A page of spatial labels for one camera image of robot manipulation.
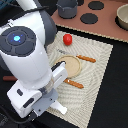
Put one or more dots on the red toy tomato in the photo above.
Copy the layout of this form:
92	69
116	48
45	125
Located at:
67	39

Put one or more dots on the knife with orange handle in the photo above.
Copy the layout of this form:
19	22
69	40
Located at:
78	56

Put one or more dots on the beige bowl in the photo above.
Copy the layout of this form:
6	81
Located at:
122	14

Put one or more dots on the fork with orange handle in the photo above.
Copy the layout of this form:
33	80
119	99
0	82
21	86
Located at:
73	83

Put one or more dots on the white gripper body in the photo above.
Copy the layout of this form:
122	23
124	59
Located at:
35	88

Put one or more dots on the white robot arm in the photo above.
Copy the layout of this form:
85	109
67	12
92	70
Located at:
23	50

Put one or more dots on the brown toy sausage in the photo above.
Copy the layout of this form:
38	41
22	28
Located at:
9	78

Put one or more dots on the white toy fish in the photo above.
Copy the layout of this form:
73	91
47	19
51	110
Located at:
59	107

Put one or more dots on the grey toy pot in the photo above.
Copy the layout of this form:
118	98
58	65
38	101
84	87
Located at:
67	9

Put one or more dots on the tan round plate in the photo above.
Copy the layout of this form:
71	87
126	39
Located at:
73	65

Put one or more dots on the beige woven placemat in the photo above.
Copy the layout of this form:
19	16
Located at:
80	102

